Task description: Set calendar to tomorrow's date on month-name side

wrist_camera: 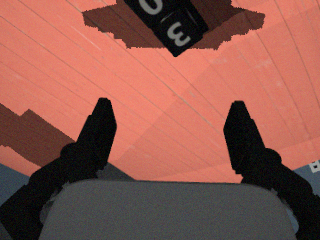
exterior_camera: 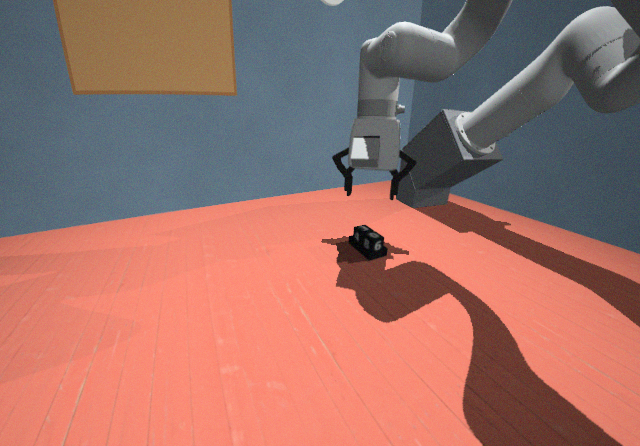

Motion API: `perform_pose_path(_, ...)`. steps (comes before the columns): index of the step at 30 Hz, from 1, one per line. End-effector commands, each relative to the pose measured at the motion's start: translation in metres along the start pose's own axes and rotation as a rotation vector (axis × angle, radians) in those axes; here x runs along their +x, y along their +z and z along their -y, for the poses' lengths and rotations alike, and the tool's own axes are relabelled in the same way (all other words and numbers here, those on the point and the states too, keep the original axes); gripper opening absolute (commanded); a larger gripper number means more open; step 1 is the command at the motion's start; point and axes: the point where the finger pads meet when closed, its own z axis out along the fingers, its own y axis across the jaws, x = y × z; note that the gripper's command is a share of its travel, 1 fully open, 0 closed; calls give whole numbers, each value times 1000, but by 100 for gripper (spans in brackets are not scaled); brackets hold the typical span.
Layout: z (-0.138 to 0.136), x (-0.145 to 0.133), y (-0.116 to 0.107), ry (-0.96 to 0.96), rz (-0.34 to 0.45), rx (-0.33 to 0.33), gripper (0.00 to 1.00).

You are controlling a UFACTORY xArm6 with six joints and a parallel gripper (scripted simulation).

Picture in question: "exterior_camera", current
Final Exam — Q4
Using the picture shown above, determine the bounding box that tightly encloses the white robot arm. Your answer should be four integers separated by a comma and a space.
351, 0, 640, 168

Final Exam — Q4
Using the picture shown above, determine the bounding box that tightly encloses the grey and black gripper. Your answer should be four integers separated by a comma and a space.
332, 116, 416, 200

